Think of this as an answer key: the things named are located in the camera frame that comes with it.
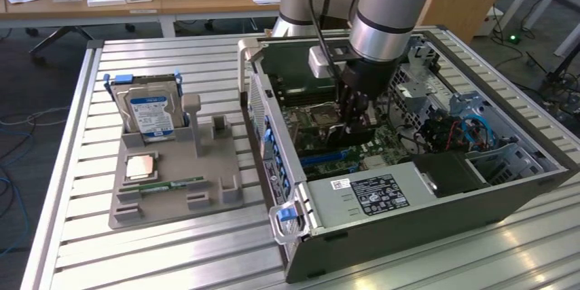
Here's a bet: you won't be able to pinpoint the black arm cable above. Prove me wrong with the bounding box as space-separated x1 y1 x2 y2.
309 0 344 77

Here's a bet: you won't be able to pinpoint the hard disk with blue label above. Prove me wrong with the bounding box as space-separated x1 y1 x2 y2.
102 69 185 141

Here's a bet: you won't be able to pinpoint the black floor cables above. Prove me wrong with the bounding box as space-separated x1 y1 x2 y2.
525 41 580 115

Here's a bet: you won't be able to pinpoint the red wire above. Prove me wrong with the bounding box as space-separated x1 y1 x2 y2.
445 122 473 149

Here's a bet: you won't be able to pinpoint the green RAM stick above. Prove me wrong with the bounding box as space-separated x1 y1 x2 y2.
120 176 205 194

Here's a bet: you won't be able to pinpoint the black graphics card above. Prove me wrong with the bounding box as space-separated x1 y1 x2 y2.
321 122 378 151

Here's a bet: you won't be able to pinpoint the green motherboard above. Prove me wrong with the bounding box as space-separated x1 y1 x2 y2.
270 75 422 183

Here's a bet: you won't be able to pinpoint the blue wire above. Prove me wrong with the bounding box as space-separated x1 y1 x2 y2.
460 113 498 151

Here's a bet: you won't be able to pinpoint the metal drive cage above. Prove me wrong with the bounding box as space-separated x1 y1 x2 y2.
389 37 458 117

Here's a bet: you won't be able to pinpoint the CPU socket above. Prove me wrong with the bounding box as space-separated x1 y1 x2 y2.
306 103 341 127

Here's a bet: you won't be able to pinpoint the copper-topped CPU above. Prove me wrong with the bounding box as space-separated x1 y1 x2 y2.
125 155 157 180

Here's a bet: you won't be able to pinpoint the office chair base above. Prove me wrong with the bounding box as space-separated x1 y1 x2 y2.
24 23 137 65

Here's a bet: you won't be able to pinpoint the white floor cable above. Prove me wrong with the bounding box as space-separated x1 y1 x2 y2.
0 106 69 127

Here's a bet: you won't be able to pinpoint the blue case latch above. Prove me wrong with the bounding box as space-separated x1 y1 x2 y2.
276 210 296 228

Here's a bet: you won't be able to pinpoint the grey parts rack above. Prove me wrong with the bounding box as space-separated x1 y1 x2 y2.
108 92 246 231

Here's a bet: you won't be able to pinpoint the white box with red button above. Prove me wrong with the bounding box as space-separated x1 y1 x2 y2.
474 5 506 38

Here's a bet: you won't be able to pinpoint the blue expansion slot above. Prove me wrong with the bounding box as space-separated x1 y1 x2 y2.
300 151 341 166

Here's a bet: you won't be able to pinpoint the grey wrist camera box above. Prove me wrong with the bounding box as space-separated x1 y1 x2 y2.
306 40 361 79

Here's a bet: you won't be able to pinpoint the grey power supply unit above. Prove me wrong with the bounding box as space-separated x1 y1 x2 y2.
305 162 438 230

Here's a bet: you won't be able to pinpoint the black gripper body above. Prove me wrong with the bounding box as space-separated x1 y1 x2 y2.
338 57 402 101

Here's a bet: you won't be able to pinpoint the open grey PC case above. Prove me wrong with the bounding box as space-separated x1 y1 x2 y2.
237 24 570 285

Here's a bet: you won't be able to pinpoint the blue floor cable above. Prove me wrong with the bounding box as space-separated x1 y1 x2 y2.
0 123 36 257

